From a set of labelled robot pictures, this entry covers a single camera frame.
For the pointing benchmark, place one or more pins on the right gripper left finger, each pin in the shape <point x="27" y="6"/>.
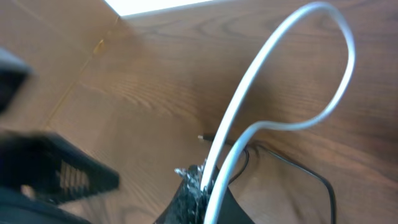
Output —
<point x="189" y="203"/>

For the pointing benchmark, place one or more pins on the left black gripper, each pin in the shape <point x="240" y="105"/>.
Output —
<point x="14" y="72"/>

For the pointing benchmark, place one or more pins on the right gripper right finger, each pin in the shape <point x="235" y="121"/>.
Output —
<point x="231" y="212"/>

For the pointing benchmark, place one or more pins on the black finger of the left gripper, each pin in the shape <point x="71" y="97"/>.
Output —
<point x="40" y="171"/>

